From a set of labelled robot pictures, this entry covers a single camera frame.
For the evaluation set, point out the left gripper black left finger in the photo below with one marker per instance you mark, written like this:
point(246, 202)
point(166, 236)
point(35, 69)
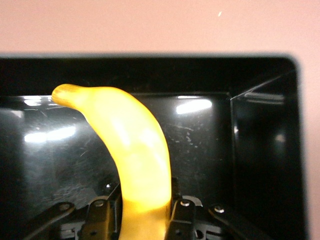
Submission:
point(97, 220)

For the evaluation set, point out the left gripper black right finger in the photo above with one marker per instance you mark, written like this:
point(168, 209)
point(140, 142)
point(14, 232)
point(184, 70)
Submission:
point(183, 220)

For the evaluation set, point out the yellow banana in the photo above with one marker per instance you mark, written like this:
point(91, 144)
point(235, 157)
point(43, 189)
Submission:
point(140, 155)

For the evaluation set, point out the black plastic box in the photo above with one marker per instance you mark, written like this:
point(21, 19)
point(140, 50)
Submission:
point(262, 150)

